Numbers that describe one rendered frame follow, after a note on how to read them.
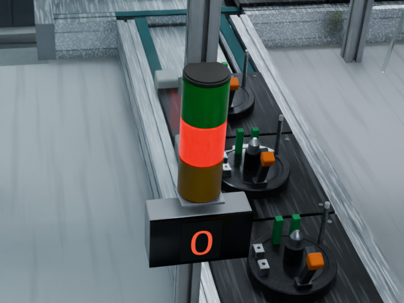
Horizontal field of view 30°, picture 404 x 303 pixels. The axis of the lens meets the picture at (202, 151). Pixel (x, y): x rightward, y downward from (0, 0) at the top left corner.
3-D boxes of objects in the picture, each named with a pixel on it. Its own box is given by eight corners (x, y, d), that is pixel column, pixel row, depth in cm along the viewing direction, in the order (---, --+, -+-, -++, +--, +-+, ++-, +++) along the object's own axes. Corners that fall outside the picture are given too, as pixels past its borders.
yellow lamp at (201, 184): (225, 201, 85) (228, 166, 82) (181, 205, 84) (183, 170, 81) (215, 174, 89) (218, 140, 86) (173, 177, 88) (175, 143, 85)
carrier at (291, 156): (333, 220, 131) (345, 162, 124) (198, 233, 126) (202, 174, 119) (292, 140, 150) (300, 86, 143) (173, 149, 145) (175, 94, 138)
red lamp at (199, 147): (228, 165, 82) (232, 128, 79) (183, 169, 81) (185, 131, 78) (218, 139, 86) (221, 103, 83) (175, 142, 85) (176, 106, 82)
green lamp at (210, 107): (232, 127, 79) (235, 87, 76) (185, 130, 78) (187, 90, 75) (221, 102, 83) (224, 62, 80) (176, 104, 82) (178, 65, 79)
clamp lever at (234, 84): (232, 107, 150) (239, 85, 144) (223, 109, 150) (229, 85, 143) (229, 93, 152) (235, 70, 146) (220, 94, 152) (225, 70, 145)
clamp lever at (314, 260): (311, 285, 112) (324, 264, 105) (299, 287, 111) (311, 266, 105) (305, 263, 113) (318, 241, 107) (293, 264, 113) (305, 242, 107)
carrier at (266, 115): (291, 139, 150) (299, 85, 143) (173, 149, 146) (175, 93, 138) (260, 79, 169) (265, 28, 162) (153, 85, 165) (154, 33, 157)
